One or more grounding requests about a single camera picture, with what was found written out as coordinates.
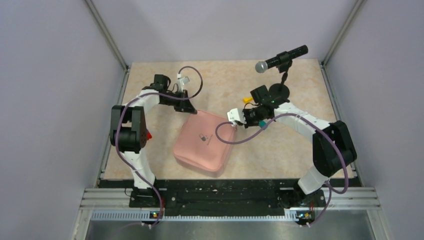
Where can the black microphone on stand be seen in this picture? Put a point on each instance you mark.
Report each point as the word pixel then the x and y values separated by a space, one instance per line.
pixel 282 61

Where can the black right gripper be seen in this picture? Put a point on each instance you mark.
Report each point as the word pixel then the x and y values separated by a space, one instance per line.
pixel 248 124

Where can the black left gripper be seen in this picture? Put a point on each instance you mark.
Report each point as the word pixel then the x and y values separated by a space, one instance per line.
pixel 187 107

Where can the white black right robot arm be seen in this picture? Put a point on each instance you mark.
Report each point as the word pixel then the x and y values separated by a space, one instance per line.
pixel 332 146

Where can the yellow plastic piece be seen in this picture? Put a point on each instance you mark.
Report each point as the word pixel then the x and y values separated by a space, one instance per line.
pixel 247 100

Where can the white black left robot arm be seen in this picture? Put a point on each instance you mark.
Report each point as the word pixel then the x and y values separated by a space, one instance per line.
pixel 128 129

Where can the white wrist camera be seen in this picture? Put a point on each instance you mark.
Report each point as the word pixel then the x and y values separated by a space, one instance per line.
pixel 181 82
pixel 236 117

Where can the teal small box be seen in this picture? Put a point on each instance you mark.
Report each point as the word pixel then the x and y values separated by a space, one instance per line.
pixel 263 125

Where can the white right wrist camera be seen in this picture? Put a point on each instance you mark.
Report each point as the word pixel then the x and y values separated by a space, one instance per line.
pixel 236 117

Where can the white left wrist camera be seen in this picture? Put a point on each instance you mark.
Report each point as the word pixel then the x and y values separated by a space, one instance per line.
pixel 181 82

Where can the pink medicine case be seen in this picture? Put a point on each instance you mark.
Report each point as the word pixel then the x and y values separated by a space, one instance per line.
pixel 197 148

